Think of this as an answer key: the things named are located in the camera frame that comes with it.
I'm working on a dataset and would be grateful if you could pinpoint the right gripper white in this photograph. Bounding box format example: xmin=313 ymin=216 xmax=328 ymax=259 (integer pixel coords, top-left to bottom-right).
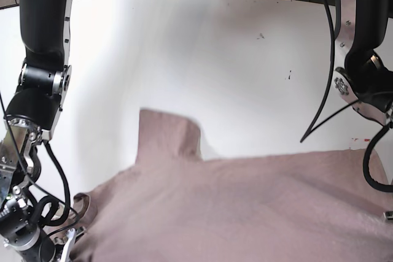
xmin=51 ymin=226 xmax=86 ymax=262

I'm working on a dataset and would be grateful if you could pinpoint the mauve T-shirt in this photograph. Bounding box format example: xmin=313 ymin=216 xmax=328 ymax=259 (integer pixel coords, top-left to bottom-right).
xmin=70 ymin=109 xmax=392 ymax=261

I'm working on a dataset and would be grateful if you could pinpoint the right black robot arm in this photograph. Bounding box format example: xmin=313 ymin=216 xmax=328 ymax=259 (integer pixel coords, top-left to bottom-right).
xmin=1 ymin=0 xmax=84 ymax=261

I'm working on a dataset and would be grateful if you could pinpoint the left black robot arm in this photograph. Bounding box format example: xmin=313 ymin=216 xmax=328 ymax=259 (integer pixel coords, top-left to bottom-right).
xmin=302 ymin=0 xmax=392 ymax=193

